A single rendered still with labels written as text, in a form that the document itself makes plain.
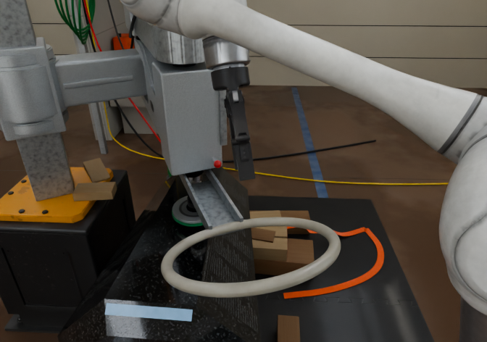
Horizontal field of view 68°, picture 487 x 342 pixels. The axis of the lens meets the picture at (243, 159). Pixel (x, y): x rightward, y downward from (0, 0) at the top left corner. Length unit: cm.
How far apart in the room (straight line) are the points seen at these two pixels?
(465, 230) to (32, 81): 174
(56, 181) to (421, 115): 185
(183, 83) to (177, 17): 78
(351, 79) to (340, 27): 579
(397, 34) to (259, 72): 228
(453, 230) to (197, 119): 112
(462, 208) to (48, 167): 192
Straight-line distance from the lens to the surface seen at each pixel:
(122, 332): 146
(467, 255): 41
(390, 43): 664
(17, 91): 188
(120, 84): 199
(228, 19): 55
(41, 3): 712
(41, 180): 214
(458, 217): 42
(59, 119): 197
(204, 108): 140
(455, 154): 61
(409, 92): 61
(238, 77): 71
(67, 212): 204
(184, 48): 130
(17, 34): 191
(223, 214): 133
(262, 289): 82
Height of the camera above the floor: 188
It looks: 28 degrees down
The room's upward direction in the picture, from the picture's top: straight up
